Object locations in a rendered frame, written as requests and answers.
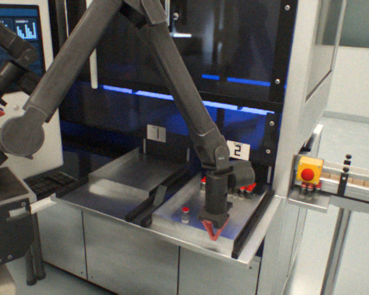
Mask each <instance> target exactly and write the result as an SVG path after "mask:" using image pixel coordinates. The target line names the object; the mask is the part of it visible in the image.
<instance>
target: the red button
mask: <svg viewBox="0 0 369 295"><path fill-rule="evenodd" d="M314 175H315V174H314V172H313V170H311V169H304V170H303V171H302V173H301V178H302V179H303V180H304V181H311V180H312V179H313V178H314Z"/></svg>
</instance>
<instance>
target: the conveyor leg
mask: <svg viewBox="0 0 369 295"><path fill-rule="evenodd" d="M334 206H335V207H339V206H336V205H334ZM354 211H355V210H351V209H348V208H343V207H339V212H338V215H337V220H336V225H335V228H334V233H333V238H332V243H331V246H330V251H329V256H328V260H327V265H326V269H325V273H324V278H323V283H322V287H321V291H320V295H333V294H334V290H335V287H336V282H337V277H338V274H339V270H340V265H341V260H342V257H343V253H344V249H345V245H346V241H347V236H348V233H349V229H350V224H351V220H352V216H353V212H354ZM355 212H359V211H355Z"/></svg>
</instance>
